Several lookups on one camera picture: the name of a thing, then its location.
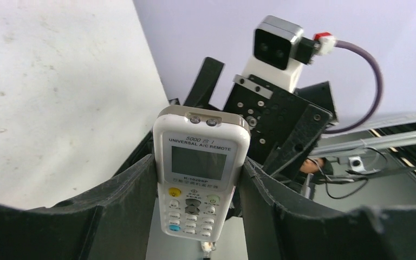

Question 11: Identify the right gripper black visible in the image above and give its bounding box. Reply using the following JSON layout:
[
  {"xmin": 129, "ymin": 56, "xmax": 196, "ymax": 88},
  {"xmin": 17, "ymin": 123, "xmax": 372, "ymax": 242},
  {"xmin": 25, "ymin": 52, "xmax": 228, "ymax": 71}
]
[{"xmin": 184, "ymin": 57, "xmax": 334, "ymax": 177}]

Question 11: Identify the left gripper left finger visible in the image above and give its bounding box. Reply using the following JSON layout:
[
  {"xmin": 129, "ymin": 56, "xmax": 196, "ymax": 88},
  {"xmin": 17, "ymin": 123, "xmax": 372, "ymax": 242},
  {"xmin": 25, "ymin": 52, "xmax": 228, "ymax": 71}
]
[{"xmin": 0, "ymin": 155, "xmax": 157, "ymax": 259}]

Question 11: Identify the white grey remote control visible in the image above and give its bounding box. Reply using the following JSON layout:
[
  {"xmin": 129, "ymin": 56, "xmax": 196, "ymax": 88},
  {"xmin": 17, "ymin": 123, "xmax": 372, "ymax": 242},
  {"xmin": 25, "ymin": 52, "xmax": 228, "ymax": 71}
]
[{"xmin": 152, "ymin": 105, "xmax": 251, "ymax": 242}]

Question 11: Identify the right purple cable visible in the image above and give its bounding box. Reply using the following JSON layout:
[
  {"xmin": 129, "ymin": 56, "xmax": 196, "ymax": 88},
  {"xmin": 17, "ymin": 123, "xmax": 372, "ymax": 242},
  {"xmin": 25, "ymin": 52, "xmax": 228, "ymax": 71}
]
[{"xmin": 297, "ymin": 31, "xmax": 385, "ymax": 135}]

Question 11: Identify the aluminium rail right edge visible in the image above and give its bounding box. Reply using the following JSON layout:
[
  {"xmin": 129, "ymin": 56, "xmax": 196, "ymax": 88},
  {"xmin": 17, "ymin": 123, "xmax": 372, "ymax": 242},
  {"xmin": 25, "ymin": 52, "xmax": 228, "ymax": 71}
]
[{"xmin": 308, "ymin": 112, "xmax": 416, "ymax": 158}]

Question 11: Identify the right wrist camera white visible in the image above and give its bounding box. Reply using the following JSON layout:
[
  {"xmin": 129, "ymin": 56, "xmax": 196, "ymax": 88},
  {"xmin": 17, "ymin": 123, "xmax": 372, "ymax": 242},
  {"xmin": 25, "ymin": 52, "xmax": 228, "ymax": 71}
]
[{"xmin": 242, "ymin": 15, "xmax": 304, "ymax": 93}]

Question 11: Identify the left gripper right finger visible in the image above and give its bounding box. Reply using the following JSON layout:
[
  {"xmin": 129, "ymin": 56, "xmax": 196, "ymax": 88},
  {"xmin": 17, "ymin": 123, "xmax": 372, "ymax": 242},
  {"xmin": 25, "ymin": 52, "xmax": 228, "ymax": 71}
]
[{"xmin": 238, "ymin": 160, "xmax": 416, "ymax": 259}]

